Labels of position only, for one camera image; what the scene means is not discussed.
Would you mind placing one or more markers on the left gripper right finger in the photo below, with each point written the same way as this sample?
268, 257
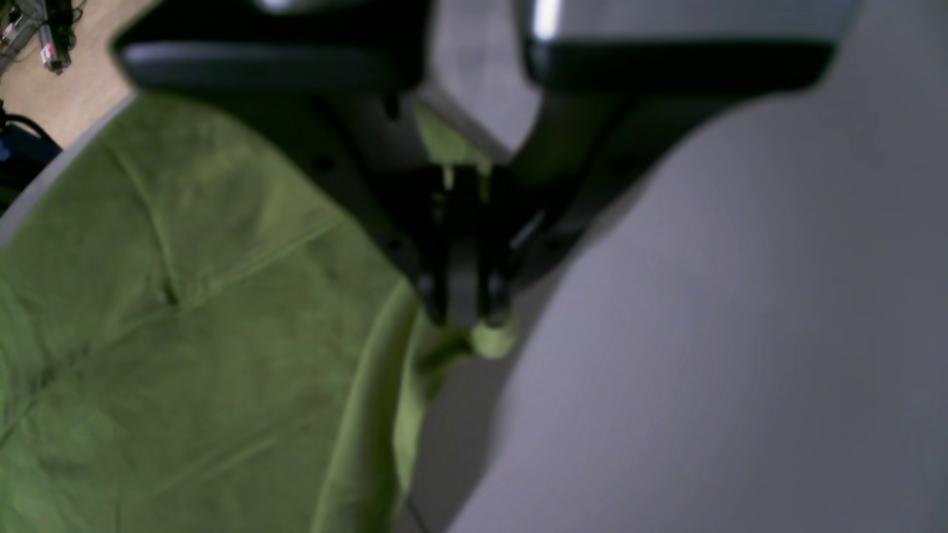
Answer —
620, 84

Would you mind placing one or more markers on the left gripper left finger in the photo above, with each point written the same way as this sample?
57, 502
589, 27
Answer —
329, 83

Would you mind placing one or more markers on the green T-shirt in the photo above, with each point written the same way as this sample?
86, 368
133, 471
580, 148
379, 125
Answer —
194, 339

